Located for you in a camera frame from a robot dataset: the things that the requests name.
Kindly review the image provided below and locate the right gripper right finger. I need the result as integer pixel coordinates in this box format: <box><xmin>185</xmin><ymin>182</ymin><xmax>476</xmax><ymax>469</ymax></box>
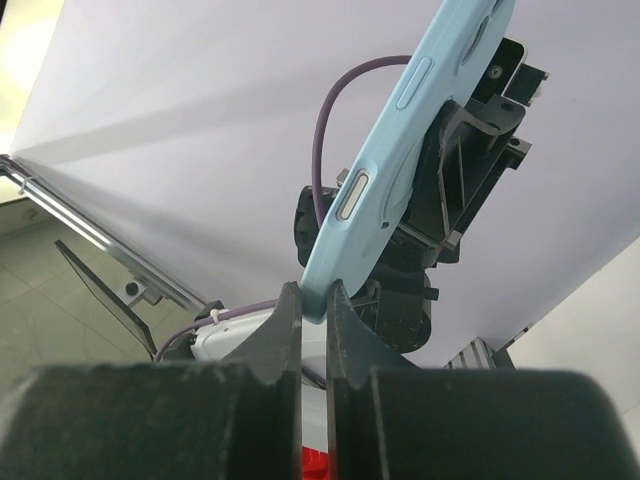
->
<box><xmin>327</xmin><ymin>282</ymin><xmax>639</xmax><ymax>479</ymax></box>

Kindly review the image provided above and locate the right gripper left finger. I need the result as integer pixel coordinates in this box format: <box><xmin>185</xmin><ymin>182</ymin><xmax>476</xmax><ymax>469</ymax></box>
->
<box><xmin>1</xmin><ymin>283</ymin><xmax>302</xmax><ymax>479</ymax></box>

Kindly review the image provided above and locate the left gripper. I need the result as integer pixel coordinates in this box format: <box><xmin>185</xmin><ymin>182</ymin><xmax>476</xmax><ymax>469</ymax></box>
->
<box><xmin>394</xmin><ymin>95</ymin><xmax>527</xmax><ymax>265</ymax></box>

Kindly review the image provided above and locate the phone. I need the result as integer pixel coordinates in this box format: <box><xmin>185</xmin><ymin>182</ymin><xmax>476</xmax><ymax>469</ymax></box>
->
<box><xmin>300</xmin><ymin>1</ymin><xmax>514</xmax><ymax>324</ymax></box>

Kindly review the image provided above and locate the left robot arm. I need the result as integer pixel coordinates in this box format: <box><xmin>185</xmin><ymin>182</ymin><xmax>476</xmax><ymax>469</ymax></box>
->
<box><xmin>154</xmin><ymin>95</ymin><xmax>531</xmax><ymax>391</ymax></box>

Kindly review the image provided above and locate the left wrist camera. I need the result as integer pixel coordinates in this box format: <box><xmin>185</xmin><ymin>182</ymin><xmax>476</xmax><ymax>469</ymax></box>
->
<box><xmin>471</xmin><ymin>37</ymin><xmax>549</xmax><ymax>107</ymax></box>

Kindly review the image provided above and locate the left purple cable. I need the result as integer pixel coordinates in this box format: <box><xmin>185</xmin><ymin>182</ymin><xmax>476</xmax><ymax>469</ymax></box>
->
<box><xmin>152</xmin><ymin>54</ymin><xmax>414</xmax><ymax>364</ymax></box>

